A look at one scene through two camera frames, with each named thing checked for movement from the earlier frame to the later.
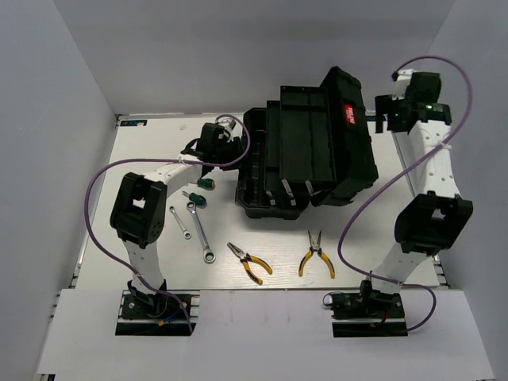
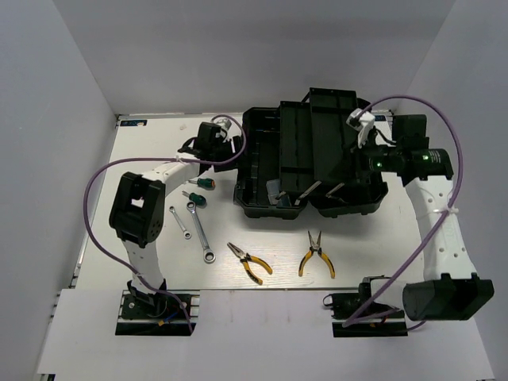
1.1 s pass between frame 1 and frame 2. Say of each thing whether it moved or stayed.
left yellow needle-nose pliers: stayed
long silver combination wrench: stayed
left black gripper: stayed
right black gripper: moved
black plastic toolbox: moved
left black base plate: stayed
